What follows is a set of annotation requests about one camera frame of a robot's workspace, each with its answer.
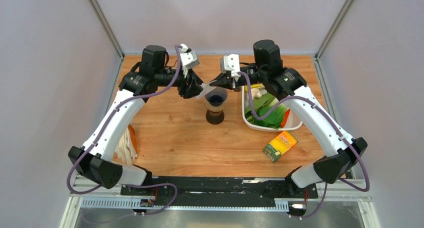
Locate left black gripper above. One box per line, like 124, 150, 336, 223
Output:
154, 65, 206, 99

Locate single white paper filter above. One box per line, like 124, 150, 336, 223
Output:
195, 83, 217, 99

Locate blue glass cone dripper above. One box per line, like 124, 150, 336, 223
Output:
204, 87, 228, 107

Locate wooden dripper holder ring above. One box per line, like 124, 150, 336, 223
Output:
203, 99, 229, 113

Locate brown glass coffee carafe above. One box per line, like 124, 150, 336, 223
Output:
205, 110, 225, 125

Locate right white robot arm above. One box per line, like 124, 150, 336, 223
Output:
210, 39, 370, 197

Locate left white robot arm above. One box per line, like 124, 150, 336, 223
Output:
66, 44, 203, 195

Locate white paper coffee filters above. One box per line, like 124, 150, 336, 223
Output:
115, 126, 138, 165

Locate white mushroom toy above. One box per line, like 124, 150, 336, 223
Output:
250, 88, 263, 99

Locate yellow napa cabbage toy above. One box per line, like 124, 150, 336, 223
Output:
244, 83, 265, 92

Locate green bok choy toy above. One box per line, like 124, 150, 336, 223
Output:
244, 104, 289, 129
244, 93, 279, 115

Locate orange carrot toy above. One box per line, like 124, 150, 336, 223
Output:
280, 109, 291, 128

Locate white rectangular tray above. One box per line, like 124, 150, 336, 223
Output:
242, 87, 303, 132

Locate yellow green juice box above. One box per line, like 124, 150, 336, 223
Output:
263, 131, 298, 163

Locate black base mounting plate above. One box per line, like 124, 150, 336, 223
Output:
120, 176, 318, 208

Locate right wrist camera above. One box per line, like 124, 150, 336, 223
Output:
220, 53, 241, 81

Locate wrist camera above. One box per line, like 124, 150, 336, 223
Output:
178, 43, 200, 78
220, 53, 241, 81

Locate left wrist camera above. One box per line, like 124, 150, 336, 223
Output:
178, 43, 200, 78

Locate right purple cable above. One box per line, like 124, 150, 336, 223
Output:
237, 70, 371, 220

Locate aluminium frame rail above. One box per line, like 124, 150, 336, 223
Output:
60, 176, 381, 228

